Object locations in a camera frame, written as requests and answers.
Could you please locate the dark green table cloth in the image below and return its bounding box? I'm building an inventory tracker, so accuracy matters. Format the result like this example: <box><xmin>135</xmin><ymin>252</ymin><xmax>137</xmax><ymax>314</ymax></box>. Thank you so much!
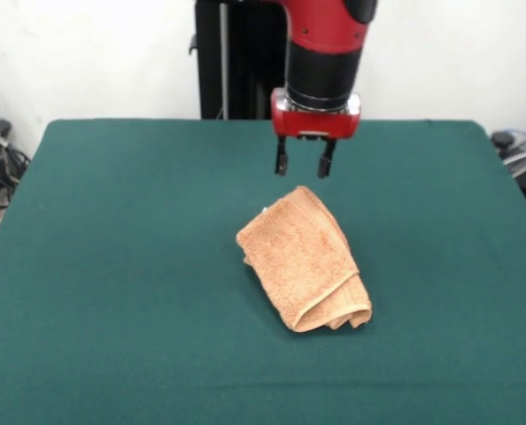
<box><xmin>0</xmin><ymin>118</ymin><xmax>526</xmax><ymax>425</ymax></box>

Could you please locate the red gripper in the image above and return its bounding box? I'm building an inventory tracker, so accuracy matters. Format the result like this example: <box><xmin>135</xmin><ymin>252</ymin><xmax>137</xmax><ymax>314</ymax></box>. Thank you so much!
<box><xmin>270</xmin><ymin>87</ymin><xmax>363</xmax><ymax>180</ymax></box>

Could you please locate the tan terry towel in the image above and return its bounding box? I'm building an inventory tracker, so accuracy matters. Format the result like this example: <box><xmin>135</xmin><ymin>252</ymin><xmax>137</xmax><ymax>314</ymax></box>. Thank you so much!
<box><xmin>235</xmin><ymin>185</ymin><xmax>374</xmax><ymax>333</ymax></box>

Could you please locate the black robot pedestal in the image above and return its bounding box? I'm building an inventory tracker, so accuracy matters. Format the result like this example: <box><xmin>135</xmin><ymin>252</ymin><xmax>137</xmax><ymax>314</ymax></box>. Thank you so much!
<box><xmin>188</xmin><ymin>0</ymin><xmax>290</xmax><ymax>120</ymax></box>

